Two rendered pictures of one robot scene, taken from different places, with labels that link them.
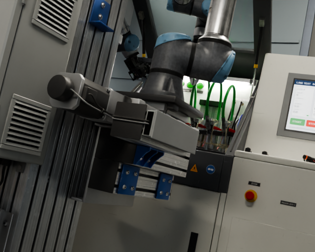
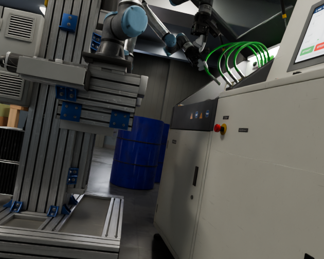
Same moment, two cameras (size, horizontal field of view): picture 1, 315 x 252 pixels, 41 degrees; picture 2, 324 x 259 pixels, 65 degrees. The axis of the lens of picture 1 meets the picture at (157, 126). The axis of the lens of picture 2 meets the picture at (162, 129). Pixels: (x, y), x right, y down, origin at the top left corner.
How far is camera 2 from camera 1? 1.45 m
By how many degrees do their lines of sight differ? 53
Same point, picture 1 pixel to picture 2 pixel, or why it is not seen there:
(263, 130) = (277, 72)
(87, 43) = (62, 40)
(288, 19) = not seen: outside the picture
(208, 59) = (116, 19)
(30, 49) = (6, 49)
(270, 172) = (234, 104)
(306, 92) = (323, 15)
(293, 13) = not seen: outside the picture
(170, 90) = (101, 51)
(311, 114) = (322, 36)
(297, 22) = not seen: outside the picture
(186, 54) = (108, 23)
